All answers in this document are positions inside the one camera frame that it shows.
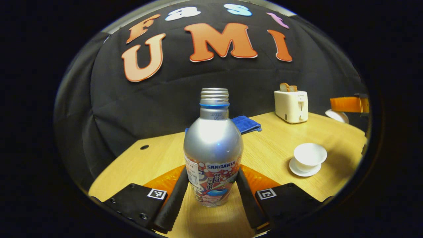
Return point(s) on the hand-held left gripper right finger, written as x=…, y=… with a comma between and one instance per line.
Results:
x=248, y=201

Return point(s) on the blue cloth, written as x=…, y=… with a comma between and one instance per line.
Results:
x=248, y=124

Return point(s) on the dark round coaster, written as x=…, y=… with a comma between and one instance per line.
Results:
x=144, y=147

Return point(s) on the black backdrop cloth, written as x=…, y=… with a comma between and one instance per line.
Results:
x=132, y=109

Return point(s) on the white saucer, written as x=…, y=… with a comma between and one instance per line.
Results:
x=299, y=171

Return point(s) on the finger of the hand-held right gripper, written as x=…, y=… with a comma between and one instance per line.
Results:
x=347, y=104

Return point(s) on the white toaster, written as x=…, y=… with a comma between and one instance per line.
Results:
x=290, y=105

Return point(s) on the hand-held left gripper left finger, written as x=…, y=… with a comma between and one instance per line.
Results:
x=175, y=205

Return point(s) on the silver water bottle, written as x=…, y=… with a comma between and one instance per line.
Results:
x=213, y=145

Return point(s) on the toast slice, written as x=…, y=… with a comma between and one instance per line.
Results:
x=286, y=87

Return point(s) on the white teacup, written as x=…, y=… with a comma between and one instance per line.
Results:
x=310, y=155

